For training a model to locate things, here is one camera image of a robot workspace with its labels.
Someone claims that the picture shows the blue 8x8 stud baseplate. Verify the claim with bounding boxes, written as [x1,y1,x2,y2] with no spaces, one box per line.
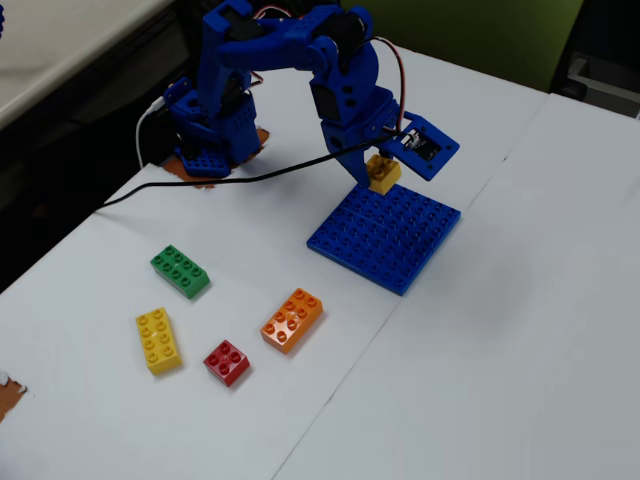
[305,182,463,297]

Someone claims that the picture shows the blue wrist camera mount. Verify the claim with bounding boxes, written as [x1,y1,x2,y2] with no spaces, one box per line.
[382,110,461,182]

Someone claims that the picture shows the white side table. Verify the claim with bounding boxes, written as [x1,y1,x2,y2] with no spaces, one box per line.
[0,0,177,131]

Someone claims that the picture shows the red servo wire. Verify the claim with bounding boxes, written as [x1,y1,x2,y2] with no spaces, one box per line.
[369,35,409,136]

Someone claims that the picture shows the red 2x2 block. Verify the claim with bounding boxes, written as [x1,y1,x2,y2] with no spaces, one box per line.
[202,339,251,388]

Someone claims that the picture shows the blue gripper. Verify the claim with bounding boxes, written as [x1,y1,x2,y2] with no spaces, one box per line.
[309,73,402,188]

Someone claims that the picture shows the long black cable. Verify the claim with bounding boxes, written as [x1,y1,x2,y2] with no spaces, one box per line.
[93,133,401,214]

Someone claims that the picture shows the yellow 2x4 block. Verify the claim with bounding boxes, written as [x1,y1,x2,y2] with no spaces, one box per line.
[134,306,184,376]

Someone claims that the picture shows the white cable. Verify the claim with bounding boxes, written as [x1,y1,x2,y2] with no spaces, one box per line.
[134,95,166,170]

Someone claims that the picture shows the yellow 2x2 block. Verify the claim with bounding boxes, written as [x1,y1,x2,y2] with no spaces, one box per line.
[366,153,403,196]

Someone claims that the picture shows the green 2x4 block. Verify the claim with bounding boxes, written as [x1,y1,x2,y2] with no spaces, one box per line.
[149,243,212,300]

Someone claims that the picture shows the orange 2x4 block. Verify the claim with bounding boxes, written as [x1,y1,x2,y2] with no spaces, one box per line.
[259,287,325,356]

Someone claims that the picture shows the green partition panel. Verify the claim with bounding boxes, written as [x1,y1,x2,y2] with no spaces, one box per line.
[339,0,585,94]

